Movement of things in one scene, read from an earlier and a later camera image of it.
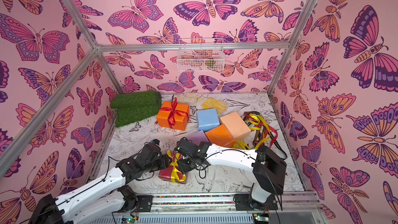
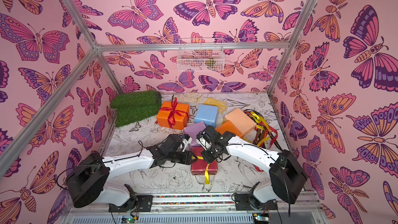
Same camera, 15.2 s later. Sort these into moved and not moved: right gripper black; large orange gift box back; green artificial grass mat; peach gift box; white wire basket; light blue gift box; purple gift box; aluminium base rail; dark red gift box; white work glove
Moved: dark red gift box; peach gift box; light blue gift box; right gripper black; purple gift box
Not moved: green artificial grass mat; aluminium base rail; white work glove; white wire basket; large orange gift box back
